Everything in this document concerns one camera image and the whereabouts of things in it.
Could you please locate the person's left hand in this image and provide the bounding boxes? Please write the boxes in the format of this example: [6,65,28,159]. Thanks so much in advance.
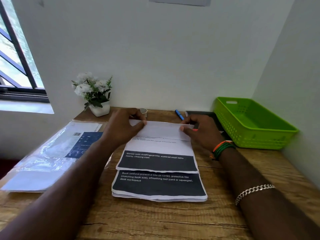
[102,108,147,149]

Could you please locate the person's right hand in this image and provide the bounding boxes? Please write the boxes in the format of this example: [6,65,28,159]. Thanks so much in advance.
[180,114,225,152]

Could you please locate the printed sheet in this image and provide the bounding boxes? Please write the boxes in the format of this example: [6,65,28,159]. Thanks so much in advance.
[116,119,199,174]

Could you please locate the green plastic basket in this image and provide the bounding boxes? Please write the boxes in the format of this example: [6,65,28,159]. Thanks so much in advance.
[213,97,299,150]

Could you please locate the stack of printed papers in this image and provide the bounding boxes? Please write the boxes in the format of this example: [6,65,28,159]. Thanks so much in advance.
[111,170,208,203]

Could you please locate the clear plastic envelope wrapper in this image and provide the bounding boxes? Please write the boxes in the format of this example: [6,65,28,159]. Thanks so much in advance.
[0,120,113,193]

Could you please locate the person's right forearm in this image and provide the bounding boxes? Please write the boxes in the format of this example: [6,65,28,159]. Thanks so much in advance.
[219,147,320,240]

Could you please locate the person's left forearm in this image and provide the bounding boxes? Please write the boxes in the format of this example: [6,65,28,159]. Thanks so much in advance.
[0,138,113,240]

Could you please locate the black notebook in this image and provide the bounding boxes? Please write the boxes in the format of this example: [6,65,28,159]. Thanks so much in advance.
[185,110,232,142]

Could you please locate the orange and green thread wristbands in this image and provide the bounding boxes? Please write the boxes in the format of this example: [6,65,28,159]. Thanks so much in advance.
[209,140,236,161]

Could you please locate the white flower plant in pot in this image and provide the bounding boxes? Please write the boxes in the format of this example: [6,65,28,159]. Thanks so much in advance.
[71,72,113,117]

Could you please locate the window with metal bars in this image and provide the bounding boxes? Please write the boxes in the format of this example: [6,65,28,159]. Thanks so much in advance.
[0,0,50,103]

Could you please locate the silver chain bracelet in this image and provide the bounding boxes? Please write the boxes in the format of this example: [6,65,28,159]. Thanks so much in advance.
[235,184,275,206]

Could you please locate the paper notice on wall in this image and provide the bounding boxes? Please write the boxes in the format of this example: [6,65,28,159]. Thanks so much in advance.
[149,0,212,7]

